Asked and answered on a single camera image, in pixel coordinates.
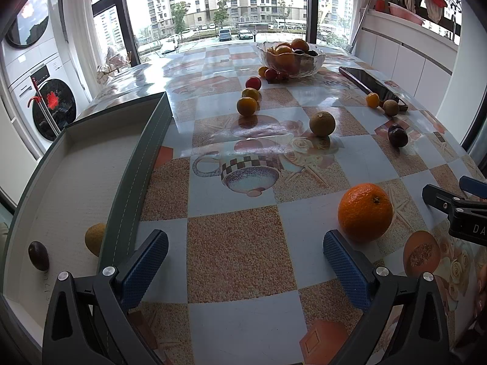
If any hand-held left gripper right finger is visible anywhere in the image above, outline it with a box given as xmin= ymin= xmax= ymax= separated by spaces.
xmin=323 ymin=229 xmax=453 ymax=365

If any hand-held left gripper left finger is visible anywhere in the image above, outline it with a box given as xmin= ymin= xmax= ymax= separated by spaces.
xmin=43 ymin=229 xmax=169 ymax=365

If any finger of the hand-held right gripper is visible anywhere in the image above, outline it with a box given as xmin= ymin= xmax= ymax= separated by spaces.
xmin=422 ymin=184 xmax=467 ymax=214
xmin=459 ymin=176 xmax=487 ymax=195

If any large orange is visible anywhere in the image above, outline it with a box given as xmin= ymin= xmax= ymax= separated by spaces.
xmin=338 ymin=183 xmax=394 ymax=243

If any dark purple plum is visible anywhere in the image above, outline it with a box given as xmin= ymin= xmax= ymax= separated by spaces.
xmin=387 ymin=123 xmax=409 ymax=148

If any grey-green storage box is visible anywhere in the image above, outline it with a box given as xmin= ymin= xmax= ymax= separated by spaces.
xmin=0 ymin=92 xmax=173 ymax=354

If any green-brown round fruit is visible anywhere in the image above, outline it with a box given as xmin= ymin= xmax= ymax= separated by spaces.
xmin=309 ymin=111 xmax=336 ymax=137

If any yellow-orange round fruit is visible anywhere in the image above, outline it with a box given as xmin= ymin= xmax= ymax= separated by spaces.
xmin=236 ymin=97 xmax=258 ymax=117

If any yellow-green round fruit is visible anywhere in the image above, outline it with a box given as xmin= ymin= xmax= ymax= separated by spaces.
xmin=84 ymin=223 xmax=107 ymax=257

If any dark passion fruit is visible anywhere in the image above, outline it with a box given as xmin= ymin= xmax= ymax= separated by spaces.
xmin=28 ymin=241 xmax=50 ymax=271

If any smartphone with red case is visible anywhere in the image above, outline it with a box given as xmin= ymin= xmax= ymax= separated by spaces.
xmin=338 ymin=66 xmax=409 ymax=112

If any white cabinet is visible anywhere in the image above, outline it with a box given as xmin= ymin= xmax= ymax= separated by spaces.
xmin=356 ymin=8 xmax=463 ymax=122

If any white washing machine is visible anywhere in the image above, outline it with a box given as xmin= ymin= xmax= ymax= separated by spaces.
xmin=8 ymin=61 xmax=90 ymax=156

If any glass fruit bowl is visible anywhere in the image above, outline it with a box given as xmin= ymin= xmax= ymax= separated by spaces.
xmin=256 ymin=40 xmax=325 ymax=79

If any pink basin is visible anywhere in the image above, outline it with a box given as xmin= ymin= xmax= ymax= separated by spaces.
xmin=388 ymin=2 xmax=426 ymax=26

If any white and red hanging garment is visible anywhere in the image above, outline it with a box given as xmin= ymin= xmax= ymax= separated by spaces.
xmin=422 ymin=0 xmax=450 ymax=23

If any white stacked dryer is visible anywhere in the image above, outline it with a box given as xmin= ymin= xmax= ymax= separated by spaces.
xmin=0 ymin=0 xmax=65 ymax=80

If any red-handled pole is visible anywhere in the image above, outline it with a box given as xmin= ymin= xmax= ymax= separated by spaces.
xmin=26 ymin=78 xmax=61 ymax=137

